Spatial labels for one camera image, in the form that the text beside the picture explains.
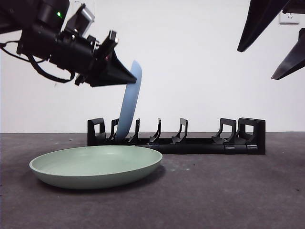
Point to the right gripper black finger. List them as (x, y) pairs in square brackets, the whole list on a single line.
[(259, 23), (293, 59)]

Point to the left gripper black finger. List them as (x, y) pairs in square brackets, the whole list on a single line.
[(112, 80), (116, 65)]

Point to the blue round plate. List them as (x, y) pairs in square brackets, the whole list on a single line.
[(129, 107)]

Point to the green round plate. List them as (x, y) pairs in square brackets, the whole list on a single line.
[(95, 171)]

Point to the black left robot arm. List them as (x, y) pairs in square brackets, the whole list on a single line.
[(26, 21)]

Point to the black plastic plate rack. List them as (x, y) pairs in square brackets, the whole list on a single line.
[(190, 147)]

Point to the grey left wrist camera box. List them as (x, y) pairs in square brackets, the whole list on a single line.
[(82, 20)]

